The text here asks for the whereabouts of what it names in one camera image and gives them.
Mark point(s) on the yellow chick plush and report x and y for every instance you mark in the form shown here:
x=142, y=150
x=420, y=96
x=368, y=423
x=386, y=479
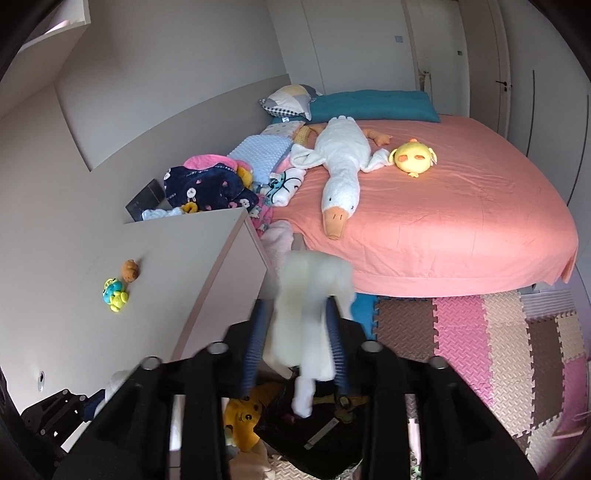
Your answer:
x=413, y=158

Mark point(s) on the light blue baby garment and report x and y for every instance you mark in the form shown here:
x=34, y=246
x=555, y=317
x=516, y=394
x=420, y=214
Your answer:
x=152, y=214

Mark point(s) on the white towel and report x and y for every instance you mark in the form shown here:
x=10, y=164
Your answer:
x=115, y=382

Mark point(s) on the pink bed sheet mattress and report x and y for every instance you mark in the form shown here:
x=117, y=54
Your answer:
x=483, y=220

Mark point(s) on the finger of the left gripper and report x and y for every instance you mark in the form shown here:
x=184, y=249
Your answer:
x=55, y=418

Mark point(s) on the colourful foam floor mats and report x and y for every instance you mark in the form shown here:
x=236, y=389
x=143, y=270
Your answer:
x=523, y=353

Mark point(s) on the silver desk cable grommet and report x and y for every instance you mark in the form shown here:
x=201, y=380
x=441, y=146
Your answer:
x=41, y=381

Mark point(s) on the teal long pillow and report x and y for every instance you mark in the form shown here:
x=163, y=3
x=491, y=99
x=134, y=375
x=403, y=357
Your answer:
x=373, y=105

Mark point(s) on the small brown bear toy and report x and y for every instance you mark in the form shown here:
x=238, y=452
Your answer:
x=130, y=271

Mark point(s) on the door with black handle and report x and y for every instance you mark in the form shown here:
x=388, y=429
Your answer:
x=461, y=58

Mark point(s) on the navy rabbit print blanket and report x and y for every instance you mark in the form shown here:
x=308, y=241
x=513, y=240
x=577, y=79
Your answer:
x=213, y=188

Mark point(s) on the white long cardboard box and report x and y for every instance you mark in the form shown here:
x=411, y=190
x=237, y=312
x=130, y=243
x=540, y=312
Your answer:
x=321, y=433

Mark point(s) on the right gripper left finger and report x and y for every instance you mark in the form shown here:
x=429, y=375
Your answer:
x=130, y=436

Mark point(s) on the white goose plush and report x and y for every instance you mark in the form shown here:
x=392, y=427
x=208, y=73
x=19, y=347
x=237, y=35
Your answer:
x=345, y=150

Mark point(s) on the teal yellow frog toy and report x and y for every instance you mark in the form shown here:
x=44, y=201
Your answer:
x=114, y=294

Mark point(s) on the patchwork checkered pillow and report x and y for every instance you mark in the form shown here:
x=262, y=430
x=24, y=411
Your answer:
x=291, y=101

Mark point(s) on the white cartoon print cloth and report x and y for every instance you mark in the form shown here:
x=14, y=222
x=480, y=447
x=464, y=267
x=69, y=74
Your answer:
x=284, y=185

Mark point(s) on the pink fleece blanket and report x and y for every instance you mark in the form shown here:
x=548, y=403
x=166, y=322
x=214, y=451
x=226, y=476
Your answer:
x=205, y=161

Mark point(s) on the yellow pikachu plush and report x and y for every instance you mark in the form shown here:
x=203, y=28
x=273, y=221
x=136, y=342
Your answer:
x=242, y=414

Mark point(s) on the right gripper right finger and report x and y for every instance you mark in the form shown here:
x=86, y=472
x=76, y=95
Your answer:
x=460, y=437

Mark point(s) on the black trash bin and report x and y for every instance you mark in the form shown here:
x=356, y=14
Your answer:
x=286, y=432

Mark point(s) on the light blue knit blanket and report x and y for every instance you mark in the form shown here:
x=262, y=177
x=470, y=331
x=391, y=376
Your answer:
x=263, y=153

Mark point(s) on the white wavy foam sponge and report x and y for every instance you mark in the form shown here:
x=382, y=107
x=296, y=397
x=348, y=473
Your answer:
x=298, y=335

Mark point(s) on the black wall switch panel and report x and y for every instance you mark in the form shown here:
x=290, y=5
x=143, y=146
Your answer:
x=148, y=198

